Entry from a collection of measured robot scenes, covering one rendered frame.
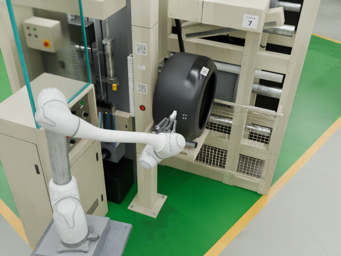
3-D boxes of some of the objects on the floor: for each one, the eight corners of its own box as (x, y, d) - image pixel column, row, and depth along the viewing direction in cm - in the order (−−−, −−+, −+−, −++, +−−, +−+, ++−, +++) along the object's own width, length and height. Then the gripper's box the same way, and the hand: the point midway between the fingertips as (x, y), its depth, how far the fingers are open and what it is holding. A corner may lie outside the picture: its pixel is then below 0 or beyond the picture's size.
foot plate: (127, 209, 323) (127, 207, 321) (140, 188, 343) (140, 186, 342) (155, 218, 315) (155, 216, 314) (167, 196, 335) (167, 195, 334)
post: (137, 205, 326) (124, -147, 176) (144, 195, 336) (136, -147, 186) (151, 210, 322) (149, -146, 172) (157, 199, 332) (160, -146, 182)
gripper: (170, 136, 205) (185, 110, 220) (149, 131, 208) (165, 105, 224) (171, 146, 210) (185, 119, 226) (150, 140, 214) (165, 114, 229)
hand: (173, 116), depth 223 cm, fingers closed
